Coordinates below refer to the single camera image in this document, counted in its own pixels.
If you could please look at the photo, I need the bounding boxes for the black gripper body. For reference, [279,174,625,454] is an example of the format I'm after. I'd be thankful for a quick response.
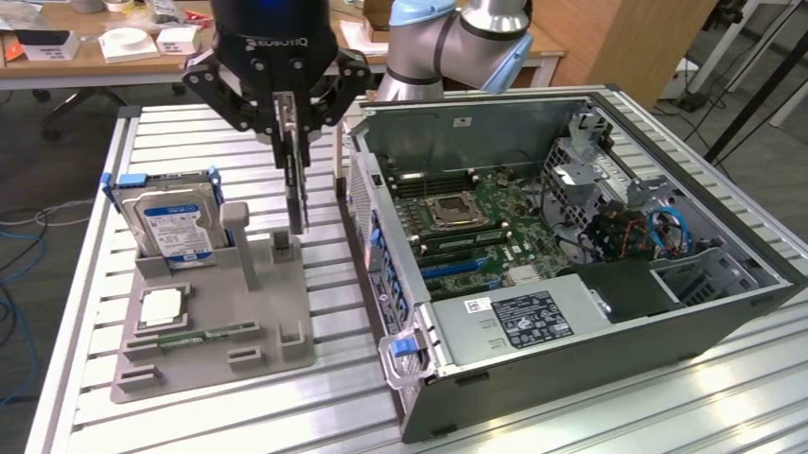
[211,0,336,103]

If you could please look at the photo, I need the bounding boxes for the black graphics card metal bracket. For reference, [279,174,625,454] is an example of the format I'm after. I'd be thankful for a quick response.
[271,91,312,236]

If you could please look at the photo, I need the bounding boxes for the white paper stack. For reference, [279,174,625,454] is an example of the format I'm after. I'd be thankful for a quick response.
[338,18,390,58]

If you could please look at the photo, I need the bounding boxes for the small white labelled box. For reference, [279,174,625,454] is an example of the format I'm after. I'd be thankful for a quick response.
[155,26,203,57]

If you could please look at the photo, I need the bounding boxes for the cardboard box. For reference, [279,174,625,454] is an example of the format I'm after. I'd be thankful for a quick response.
[360,0,396,32]

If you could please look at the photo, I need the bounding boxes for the clear plastic bag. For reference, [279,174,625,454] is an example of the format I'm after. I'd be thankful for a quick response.
[139,0,214,26]

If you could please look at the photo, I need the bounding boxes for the beige case latch bar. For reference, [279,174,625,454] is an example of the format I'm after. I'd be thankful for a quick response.
[332,104,366,183]

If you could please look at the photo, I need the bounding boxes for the black office chair base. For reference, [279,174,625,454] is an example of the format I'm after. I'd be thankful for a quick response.
[31,84,131,142]

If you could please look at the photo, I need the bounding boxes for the white box black lid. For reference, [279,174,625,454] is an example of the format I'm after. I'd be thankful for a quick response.
[12,28,81,62]

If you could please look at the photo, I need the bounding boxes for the orange box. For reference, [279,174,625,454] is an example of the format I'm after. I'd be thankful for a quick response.
[1,36,27,65]

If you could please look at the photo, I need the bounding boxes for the hard disk blue rails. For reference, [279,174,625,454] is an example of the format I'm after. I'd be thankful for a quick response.
[100,166,224,271]

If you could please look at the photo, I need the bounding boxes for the metal CPU socket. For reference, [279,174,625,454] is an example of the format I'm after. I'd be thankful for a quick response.
[423,191,486,234]

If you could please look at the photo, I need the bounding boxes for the RAM stick white label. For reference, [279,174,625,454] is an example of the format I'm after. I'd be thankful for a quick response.
[415,228,513,253]

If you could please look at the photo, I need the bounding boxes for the green motherboard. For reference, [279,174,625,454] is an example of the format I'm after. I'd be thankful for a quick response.
[378,163,586,304]

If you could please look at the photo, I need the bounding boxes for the perforated metal disk bay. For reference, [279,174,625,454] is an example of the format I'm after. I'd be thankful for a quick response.
[541,135,638,231]

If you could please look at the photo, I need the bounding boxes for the wooden cabinet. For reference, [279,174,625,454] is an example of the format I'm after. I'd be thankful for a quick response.
[535,0,721,111]

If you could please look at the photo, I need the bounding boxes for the blue expansion slot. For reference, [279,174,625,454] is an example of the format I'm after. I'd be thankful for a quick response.
[419,257,489,282]

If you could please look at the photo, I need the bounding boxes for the silver CPU chip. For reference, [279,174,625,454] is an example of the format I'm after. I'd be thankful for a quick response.
[139,290,185,327]

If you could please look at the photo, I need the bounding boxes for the black power brick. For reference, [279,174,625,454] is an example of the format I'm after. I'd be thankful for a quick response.
[677,92,713,114]

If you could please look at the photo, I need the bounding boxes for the green RAM stick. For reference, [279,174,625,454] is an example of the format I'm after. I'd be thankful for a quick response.
[153,328,234,352]

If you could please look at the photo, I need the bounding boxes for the blue case release tab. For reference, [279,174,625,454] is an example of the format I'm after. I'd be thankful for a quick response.
[388,336,423,359]

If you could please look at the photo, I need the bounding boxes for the grey power supply black label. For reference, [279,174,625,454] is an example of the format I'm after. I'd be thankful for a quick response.
[421,272,614,378]

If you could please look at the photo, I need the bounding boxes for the grey parts rack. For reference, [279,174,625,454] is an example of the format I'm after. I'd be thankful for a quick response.
[109,201,316,404]

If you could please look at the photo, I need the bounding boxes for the black stand pole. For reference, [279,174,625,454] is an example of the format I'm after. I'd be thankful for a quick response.
[702,27,808,166]

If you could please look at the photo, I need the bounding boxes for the open black PC case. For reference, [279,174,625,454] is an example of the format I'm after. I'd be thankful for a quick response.
[343,92,797,445]

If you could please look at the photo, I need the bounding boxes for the wooden desk white frame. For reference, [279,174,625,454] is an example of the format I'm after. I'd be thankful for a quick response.
[0,0,569,103]

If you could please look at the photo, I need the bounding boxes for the white cable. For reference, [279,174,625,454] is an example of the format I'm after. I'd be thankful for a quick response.
[0,198,96,228]

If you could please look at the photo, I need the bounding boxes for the red wire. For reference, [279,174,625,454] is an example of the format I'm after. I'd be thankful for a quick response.
[614,219,634,259]

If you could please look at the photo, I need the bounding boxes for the white table leg frame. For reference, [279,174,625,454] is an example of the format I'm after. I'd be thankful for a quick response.
[684,0,808,96]

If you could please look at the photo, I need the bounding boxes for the blue cable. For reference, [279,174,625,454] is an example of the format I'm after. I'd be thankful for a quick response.
[0,231,51,408]

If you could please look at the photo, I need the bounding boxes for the blue wire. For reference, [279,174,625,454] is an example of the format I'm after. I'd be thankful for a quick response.
[646,205,696,260]

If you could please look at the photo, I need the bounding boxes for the grey disk bay bracket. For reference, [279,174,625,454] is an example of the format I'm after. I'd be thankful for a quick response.
[648,244,769,307]

